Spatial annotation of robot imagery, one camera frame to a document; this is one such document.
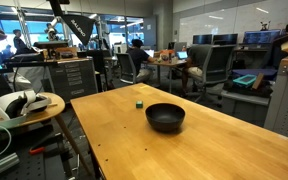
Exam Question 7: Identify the grey drawer cabinet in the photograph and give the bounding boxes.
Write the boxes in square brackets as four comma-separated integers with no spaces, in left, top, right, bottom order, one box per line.
[49,58,98,103]

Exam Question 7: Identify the middle computer monitor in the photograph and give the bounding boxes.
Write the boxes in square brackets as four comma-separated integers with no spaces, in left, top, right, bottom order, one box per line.
[213,34,238,45]

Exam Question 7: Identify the small green block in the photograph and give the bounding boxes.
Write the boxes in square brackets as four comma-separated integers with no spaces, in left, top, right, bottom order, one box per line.
[136,101,143,108]

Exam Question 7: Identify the orange handled tool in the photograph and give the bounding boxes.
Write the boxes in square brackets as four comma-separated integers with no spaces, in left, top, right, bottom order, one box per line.
[29,147,45,155]

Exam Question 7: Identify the seated person dark shirt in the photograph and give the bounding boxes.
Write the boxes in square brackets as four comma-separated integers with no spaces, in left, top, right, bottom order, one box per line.
[127,39,155,82]

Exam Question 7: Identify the right computer monitor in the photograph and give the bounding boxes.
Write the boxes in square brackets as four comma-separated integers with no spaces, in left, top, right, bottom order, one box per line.
[243,29,281,44]

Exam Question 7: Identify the white VR headset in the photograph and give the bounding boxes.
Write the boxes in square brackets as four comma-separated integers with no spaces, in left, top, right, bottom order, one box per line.
[0,89,52,120]

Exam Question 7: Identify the round wooden side table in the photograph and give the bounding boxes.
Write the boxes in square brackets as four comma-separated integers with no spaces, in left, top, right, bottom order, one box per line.
[0,92,95,178]

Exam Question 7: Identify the left computer monitor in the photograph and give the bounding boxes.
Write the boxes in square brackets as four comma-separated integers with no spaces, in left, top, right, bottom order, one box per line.
[193,34,212,44]

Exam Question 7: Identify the teal tray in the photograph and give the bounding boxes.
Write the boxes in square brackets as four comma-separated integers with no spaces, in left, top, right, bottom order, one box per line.
[233,74,256,87]

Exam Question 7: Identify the grey office chair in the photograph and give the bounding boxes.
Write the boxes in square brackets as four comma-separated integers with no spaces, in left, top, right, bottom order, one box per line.
[190,45,235,102]

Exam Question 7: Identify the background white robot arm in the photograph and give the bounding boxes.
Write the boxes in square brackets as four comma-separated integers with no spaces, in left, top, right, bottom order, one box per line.
[45,18,58,41]

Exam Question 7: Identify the open laptop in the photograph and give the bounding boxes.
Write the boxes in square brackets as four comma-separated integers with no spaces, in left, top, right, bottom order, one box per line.
[177,51,188,60]

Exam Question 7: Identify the black softbox light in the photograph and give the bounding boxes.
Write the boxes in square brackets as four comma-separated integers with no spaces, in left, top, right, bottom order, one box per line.
[62,14,96,45]

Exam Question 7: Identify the black bowl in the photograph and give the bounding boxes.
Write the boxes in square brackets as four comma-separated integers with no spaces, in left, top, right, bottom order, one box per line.
[145,103,186,132]

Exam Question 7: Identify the computer monitor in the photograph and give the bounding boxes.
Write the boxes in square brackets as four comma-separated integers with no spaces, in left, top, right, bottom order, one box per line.
[213,34,238,45]
[243,29,281,44]
[193,34,212,44]

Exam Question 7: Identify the seated person grey shirt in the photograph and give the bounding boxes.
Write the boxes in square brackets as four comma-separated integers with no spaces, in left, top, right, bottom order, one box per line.
[181,45,212,97]

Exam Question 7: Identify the black mesh office chair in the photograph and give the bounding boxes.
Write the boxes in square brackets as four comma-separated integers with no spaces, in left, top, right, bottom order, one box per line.
[117,53,137,84]

